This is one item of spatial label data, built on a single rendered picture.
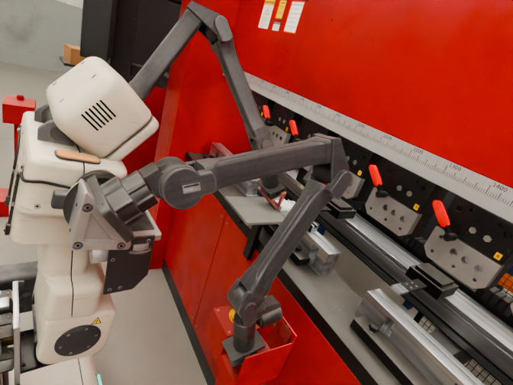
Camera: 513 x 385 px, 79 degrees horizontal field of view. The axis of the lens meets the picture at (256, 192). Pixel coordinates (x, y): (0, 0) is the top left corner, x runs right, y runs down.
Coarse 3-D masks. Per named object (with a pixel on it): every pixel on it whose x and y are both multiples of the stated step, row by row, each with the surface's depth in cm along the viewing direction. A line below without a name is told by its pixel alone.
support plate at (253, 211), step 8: (232, 200) 114; (240, 200) 116; (248, 200) 118; (256, 200) 120; (264, 200) 123; (232, 208) 111; (240, 208) 111; (248, 208) 112; (256, 208) 114; (264, 208) 116; (272, 208) 118; (240, 216) 106; (248, 216) 107; (256, 216) 108; (264, 216) 110; (272, 216) 112; (280, 216) 114; (248, 224) 103; (256, 224) 105; (264, 224) 107; (272, 224) 109
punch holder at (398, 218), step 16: (384, 176) 88; (400, 176) 84; (416, 176) 80; (400, 192) 84; (416, 192) 80; (432, 192) 77; (368, 208) 92; (384, 208) 88; (400, 208) 83; (432, 208) 82; (384, 224) 87; (400, 224) 83; (416, 224) 82
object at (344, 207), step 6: (330, 204) 134; (336, 204) 132; (342, 204) 134; (348, 204) 136; (324, 210) 131; (330, 210) 133; (336, 210) 131; (342, 210) 131; (348, 210) 133; (354, 210) 135; (336, 216) 131; (342, 216) 132; (348, 216) 134
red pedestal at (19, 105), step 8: (8, 96) 201; (8, 104) 189; (16, 104) 193; (24, 104) 197; (32, 104) 201; (8, 112) 191; (16, 112) 192; (8, 120) 192; (16, 120) 194; (16, 128) 202; (16, 136) 204; (16, 144) 207; (0, 192) 221; (0, 200) 213; (0, 208) 214; (8, 208) 216; (0, 216) 216; (8, 216) 219
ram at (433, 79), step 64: (256, 0) 145; (320, 0) 111; (384, 0) 90; (448, 0) 75; (512, 0) 65; (256, 64) 143; (320, 64) 110; (384, 64) 89; (448, 64) 75; (512, 64) 64; (384, 128) 89; (448, 128) 74; (512, 128) 64
